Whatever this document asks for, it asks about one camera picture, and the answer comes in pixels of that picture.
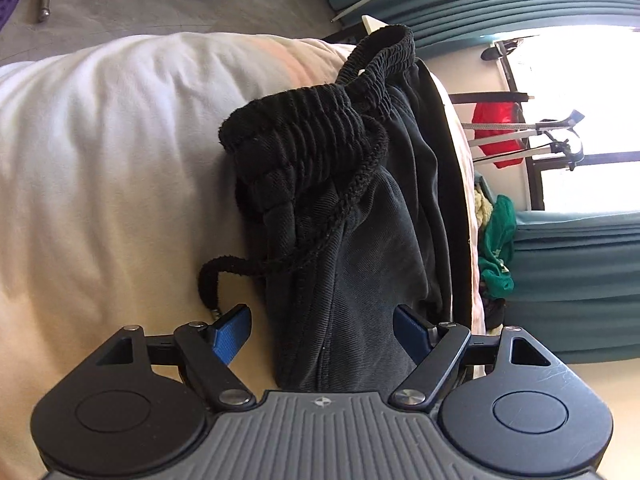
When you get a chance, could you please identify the purple mat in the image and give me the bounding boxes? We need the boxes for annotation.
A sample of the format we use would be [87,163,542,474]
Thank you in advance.
[0,0,25,31]

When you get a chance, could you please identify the green garment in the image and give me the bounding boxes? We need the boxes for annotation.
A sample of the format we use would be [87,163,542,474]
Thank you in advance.
[477,195,516,303]

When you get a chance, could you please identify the teal curtain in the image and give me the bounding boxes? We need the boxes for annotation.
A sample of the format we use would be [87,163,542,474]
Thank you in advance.
[314,0,640,348]

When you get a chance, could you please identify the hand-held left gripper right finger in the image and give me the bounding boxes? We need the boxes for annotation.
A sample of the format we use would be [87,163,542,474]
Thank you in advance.
[389,304,557,410]

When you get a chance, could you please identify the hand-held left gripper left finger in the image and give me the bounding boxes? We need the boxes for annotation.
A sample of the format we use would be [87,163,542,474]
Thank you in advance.
[93,303,256,410]

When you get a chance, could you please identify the clothes drying rack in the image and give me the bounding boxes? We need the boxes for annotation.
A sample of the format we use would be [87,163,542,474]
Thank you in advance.
[462,109,587,171]

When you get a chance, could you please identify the white bed sheet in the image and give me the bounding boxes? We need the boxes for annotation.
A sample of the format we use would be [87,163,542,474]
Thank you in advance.
[0,31,488,480]

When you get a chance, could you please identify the black drawstring pants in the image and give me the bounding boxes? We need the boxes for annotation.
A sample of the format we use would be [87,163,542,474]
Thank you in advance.
[199,25,474,394]

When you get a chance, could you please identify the red cloth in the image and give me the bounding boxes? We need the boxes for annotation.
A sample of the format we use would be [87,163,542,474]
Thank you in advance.
[471,101,525,169]

